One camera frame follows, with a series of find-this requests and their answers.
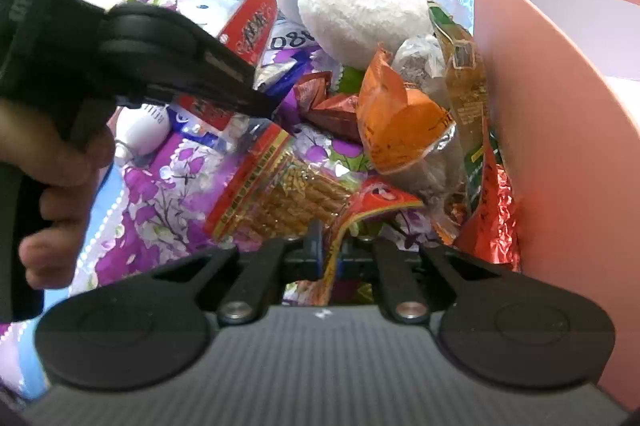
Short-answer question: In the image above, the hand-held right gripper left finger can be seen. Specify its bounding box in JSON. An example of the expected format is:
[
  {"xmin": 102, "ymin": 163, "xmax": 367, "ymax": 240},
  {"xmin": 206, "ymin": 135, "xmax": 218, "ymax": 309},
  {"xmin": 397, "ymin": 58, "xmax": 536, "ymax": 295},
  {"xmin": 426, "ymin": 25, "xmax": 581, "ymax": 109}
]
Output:
[{"xmin": 150, "ymin": 221, "xmax": 324, "ymax": 327}]

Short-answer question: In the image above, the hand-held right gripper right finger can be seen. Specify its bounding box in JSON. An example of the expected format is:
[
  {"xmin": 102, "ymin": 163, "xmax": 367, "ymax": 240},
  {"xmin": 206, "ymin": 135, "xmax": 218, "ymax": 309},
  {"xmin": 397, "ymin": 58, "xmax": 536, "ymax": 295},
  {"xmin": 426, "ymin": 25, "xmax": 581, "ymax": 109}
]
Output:
[{"xmin": 335, "ymin": 233, "xmax": 506, "ymax": 324}]

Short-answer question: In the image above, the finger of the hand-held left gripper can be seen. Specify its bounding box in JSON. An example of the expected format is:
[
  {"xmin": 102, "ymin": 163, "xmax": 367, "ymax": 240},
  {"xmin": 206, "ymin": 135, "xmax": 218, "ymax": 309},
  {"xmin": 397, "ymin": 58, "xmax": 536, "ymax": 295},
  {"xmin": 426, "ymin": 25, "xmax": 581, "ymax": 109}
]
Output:
[
  {"xmin": 119, "ymin": 78, "xmax": 278, "ymax": 117},
  {"xmin": 174, "ymin": 25, "xmax": 257, "ymax": 83}
]

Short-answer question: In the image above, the long red label packet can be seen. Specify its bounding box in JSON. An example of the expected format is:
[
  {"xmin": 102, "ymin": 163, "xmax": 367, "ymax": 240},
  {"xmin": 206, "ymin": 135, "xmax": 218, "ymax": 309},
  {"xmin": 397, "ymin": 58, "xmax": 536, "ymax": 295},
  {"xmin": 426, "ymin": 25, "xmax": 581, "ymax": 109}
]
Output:
[{"xmin": 179, "ymin": 0, "xmax": 279, "ymax": 133}]

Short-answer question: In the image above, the red yellow snack packet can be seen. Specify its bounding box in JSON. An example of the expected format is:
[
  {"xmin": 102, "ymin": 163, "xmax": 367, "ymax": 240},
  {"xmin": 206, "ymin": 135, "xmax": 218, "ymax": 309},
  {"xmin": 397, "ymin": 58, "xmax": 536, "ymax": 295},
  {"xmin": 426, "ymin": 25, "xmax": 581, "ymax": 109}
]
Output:
[{"xmin": 322, "ymin": 179, "xmax": 427, "ymax": 294}]

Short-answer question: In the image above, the orange snack packet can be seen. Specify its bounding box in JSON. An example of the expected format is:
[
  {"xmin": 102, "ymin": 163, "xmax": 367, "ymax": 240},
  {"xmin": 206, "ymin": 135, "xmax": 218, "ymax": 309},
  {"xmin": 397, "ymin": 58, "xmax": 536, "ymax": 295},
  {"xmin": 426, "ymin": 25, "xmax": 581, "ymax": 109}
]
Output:
[{"xmin": 356, "ymin": 48, "xmax": 457, "ymax": 177}]

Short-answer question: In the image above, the clear plastic snack packet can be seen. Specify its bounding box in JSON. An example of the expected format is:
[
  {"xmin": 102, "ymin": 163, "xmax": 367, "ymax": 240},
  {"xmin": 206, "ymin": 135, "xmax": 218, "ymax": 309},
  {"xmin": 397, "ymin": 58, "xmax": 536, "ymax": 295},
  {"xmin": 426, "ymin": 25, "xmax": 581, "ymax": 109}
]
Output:
[{"xmin": 389, "ymin": 33, "xmax": 469, "ymax": 228}]

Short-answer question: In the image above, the pink cardboard box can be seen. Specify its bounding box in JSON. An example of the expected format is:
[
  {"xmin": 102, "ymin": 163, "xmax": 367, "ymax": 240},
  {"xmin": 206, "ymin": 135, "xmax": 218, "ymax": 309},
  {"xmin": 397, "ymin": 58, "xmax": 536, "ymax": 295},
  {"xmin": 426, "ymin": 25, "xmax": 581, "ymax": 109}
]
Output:
[{"xmin": 471, "ymin": 0, "xmax": 640, "ymax": 413}]

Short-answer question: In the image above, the person's left hand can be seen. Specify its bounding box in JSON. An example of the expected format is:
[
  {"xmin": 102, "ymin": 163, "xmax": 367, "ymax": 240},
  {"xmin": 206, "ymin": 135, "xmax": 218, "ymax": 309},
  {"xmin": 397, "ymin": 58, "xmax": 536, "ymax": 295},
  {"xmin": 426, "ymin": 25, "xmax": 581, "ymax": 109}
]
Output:
[{"xmin": 0, "ymin": 98, "xmax": 117, "ymax": 291}]

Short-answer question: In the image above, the blue white snack packet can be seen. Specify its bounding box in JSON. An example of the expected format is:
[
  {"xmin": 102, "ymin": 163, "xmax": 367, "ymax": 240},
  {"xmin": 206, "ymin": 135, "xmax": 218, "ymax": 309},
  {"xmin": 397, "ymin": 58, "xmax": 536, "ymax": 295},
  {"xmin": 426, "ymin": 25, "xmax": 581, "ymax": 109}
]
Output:
[
  {"xmin": 254, "ymin": 50, "xmax": 312, "ymax": 96},
  {"xmin": 172, "ymin": 105, "xmax": 237, "ymax": 153}
]

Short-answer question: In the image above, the red biscuit stick packet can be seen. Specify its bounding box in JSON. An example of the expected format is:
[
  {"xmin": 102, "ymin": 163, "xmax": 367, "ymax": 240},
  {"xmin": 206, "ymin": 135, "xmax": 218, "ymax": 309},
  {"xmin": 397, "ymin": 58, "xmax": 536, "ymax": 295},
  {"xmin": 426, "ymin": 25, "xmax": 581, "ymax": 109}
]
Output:
[{"xmin": 204, "ymin": 123, "xmax": 362, "ymax": 243}]

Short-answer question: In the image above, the dark red snack packet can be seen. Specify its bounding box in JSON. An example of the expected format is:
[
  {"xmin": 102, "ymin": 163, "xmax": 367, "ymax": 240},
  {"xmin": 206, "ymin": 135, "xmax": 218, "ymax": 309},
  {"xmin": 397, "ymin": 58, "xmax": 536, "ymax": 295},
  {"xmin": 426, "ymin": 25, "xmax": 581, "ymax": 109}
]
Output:
[{"xmin": 292, "ymin": 71, "xmax": 362, "ymax": 143}]

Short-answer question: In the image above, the white spray bottle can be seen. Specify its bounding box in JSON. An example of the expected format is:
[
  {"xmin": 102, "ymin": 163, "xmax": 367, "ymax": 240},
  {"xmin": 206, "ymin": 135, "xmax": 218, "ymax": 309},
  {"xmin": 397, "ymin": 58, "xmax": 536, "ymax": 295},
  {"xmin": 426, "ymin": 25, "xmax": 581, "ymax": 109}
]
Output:
[{"xmin": 114, "ymin": 103, "xmax": 172, "ymax": 165}]

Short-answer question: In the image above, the purple floral blanket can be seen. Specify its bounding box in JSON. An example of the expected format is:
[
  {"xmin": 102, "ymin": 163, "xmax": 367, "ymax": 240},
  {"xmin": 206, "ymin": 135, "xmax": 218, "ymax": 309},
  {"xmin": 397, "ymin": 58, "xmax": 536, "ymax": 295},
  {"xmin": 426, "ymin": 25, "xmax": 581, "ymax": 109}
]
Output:
[{"xmin": 0, "ymin": 0, "xmax": 640, "ymax": 407}]

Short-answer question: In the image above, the white plush toy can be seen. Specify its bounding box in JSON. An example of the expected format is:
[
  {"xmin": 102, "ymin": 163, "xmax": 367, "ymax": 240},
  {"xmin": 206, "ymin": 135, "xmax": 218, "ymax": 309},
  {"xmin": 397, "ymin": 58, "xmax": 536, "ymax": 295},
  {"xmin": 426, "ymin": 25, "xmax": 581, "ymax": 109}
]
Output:
[{"xmin": 272, "ymin": 0, "xmax": 437, "ymax": 73}]

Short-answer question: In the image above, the red foil snack packet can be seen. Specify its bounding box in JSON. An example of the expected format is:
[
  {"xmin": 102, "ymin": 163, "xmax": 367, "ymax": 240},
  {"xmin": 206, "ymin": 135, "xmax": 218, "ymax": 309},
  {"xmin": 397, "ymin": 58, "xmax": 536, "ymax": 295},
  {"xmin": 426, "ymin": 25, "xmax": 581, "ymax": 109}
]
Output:
[{"xmin": 452, "ymin": 150, "xmax": 524, "ymax": 275}]

